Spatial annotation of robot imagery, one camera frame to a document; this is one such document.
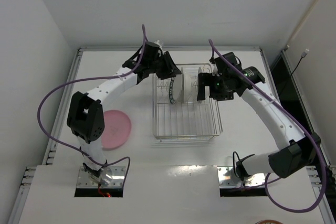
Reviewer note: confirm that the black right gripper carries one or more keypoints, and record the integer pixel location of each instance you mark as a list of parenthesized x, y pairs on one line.
[(211, 85)]

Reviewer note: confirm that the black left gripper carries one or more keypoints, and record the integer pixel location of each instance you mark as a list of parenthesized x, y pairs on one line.
[(165, 65)]

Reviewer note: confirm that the green rimmed white plate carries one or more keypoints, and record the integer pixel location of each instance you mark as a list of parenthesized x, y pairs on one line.
[(175, 88)]

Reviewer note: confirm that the pink plastic plate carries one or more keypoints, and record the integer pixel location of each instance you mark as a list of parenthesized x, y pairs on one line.
[(117, 129)]

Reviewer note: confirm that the white deep bowl plate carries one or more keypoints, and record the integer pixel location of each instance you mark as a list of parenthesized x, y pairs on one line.
[(187, 88)]

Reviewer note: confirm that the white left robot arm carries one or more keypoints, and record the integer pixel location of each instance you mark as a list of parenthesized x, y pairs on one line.
[(86, 111)]

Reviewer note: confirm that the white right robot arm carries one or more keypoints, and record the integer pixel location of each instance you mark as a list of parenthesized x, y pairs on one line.
[(296, 148)]

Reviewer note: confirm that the brown patterned plate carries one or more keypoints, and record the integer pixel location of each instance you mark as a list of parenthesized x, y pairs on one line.
[(268, 221)]

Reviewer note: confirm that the metal wire dish rack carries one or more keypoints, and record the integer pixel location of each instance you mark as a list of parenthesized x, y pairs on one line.
[(182, 122)]

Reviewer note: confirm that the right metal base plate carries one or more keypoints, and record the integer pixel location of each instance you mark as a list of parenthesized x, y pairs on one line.
[(228, 180)]

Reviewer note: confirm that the metal base plate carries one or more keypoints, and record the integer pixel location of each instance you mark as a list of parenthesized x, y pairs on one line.
[(112, 178), (228, 180)]

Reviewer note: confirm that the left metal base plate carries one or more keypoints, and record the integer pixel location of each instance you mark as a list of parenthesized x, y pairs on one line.
[(112, 178)]

